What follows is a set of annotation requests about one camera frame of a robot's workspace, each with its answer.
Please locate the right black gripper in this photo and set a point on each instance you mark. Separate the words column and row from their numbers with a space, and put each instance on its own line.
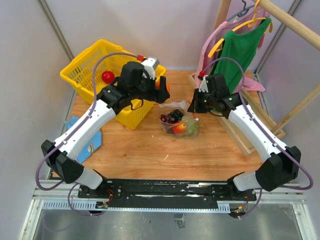
column 195, row 103

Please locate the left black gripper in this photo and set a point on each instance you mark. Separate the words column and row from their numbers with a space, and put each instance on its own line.
column 159, row 95

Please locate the orange persimmon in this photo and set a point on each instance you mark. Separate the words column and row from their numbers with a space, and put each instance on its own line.
column 157, row 85

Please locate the green cabbage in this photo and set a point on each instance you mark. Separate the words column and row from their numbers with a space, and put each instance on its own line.
column 191, row 127

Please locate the black grape bunch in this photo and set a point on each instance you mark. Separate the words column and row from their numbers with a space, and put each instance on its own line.
column 176, row 115

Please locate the clear zip top bag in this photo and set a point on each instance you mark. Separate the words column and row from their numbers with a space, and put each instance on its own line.
column 169, row 106

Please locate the purple grape bunch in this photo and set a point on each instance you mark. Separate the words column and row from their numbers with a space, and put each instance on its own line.
column 167, row 122

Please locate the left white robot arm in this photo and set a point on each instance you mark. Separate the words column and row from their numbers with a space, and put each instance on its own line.
column 62, row 152

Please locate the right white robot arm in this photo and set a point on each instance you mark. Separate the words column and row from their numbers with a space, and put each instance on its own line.
column 279, row 165

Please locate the green tank top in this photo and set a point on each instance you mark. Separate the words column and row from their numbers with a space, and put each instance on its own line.
column 238, row 51

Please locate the blue tissue box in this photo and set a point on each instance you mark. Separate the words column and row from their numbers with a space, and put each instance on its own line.
column 91, row 146

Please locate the yellow plastic basket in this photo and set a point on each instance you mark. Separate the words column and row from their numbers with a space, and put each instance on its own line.
column 84, row 75

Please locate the yellow clothes hanger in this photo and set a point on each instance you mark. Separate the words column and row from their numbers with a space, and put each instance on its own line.
column 250, row 23

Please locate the grey clothes hanger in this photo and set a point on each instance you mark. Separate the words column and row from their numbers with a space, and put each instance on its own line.
column 242, row 12

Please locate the wooden clothes rack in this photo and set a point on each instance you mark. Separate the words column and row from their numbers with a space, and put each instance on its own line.
column 248, row 132

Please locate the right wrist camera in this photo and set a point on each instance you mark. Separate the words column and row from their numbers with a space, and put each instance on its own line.
column 203, row 87

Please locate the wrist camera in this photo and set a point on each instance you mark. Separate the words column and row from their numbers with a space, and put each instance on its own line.
column 203, row 87
column 150, row 64

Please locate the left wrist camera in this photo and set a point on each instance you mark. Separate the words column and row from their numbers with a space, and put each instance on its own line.
column 150, row 64

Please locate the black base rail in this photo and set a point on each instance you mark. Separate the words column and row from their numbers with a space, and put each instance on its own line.
column 165, row 194

